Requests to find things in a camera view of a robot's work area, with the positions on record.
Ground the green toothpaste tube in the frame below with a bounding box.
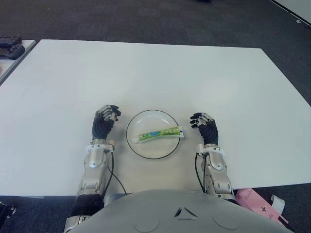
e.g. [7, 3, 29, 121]
[132, 126, 185, 144]

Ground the pink cardboard box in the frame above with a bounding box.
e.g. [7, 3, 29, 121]
[236, 188, 290, 226]

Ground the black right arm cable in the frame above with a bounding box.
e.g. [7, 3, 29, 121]
[194, 152, 207, 194]

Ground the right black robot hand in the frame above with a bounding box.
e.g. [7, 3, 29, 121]
[189, 112, 220, 146]

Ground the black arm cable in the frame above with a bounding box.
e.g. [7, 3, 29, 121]
[194, 152, 207, 194]
[103, 150, 128, 196]

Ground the white side table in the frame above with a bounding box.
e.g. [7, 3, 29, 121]
[0, 39, 37, 85]

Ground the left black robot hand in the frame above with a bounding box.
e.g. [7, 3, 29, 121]
[91, 104, 122, 141]

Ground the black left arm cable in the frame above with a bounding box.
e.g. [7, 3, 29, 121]
[103, 150, 128, 196]

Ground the black floor bracket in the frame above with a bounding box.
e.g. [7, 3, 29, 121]
[0, 202, 17, 222]

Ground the black game controller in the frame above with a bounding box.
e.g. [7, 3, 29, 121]
[0, 35, 22, 46]
[0, 44, 26, 60]

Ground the white paper strap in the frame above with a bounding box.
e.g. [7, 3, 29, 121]
[270, 194, 286, 215]

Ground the grey robot torso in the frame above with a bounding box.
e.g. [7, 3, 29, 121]
[70, 189, 296, 233]

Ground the white plate with black rim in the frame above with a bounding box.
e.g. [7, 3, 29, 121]
[126, 110, 182, 160]

